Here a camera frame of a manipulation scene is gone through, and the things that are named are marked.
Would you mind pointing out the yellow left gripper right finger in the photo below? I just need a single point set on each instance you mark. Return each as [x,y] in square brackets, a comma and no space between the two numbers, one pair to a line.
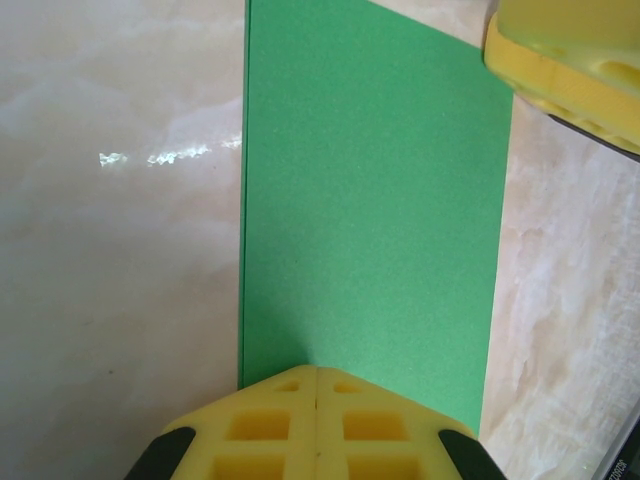
[370,425]

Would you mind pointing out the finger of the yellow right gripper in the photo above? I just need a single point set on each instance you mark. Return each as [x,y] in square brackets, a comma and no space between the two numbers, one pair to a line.
[565,60]

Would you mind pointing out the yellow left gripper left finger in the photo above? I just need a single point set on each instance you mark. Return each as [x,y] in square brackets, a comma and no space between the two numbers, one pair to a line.
[270,425]

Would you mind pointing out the green paper sheet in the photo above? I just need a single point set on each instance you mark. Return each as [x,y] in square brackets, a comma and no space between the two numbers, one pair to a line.
[370,200]

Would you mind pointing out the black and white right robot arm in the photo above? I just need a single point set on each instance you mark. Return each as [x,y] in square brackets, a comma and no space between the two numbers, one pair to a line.
[631,469]

